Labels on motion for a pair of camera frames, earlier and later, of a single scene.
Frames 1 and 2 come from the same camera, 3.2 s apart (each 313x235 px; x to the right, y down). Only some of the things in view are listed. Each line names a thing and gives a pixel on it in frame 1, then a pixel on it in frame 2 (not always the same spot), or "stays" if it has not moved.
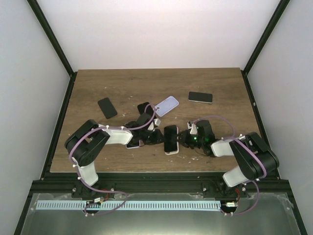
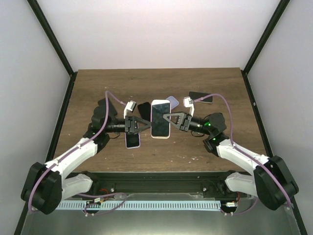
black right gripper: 184,138 → 184,126
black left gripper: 157,138 → 131,125
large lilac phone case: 129,148 stays
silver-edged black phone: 200,97 stays
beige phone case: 176,152 → 158,102
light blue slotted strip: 204,205 stays
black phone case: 149,108 stays
